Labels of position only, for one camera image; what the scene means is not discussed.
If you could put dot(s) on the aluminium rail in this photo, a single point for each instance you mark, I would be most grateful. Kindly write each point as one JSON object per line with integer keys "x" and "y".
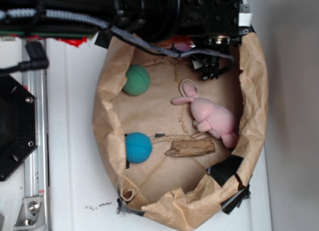
{"x": 36, "y": 165}

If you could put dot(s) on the pink plush bunny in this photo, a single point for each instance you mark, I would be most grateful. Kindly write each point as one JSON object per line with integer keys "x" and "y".
{"x": 208, "y": 116}

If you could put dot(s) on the brown wood piece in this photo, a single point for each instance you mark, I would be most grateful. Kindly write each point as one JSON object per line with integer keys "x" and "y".
{"x": 191, "y": 148}

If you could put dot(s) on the black octagonal mount plate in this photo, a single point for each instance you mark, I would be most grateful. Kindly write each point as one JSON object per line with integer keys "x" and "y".
{"x": 17, "y": 125}

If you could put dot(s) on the blue dimpled ball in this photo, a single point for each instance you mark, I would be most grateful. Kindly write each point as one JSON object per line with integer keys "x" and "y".
{"x": 138, "y": 147}

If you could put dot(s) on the orange conch shell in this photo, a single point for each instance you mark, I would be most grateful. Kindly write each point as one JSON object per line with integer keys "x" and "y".
{"x": 179, "y": 42}

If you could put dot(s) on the metal corner bracket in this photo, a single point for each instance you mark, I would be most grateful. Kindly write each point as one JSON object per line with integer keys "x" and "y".
{"x": 32, "y": 215}

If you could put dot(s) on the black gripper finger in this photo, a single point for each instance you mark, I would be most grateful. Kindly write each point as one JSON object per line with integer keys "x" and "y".
{"x": 209, "y": 64}

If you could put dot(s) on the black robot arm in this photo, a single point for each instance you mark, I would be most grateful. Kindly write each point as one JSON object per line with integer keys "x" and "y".
{"x": 141, "y": 23}

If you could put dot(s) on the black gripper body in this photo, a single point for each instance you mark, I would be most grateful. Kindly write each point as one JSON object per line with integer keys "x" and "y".
{"x": 214, "y": 22}

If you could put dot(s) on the green dimpled ball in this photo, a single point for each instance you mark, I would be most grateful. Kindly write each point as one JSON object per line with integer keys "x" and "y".
{"x": 138, "y": 80}

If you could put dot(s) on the brown paper bag bin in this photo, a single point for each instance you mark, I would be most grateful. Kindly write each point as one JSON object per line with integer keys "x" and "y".
{"x": 181, "y": 193}

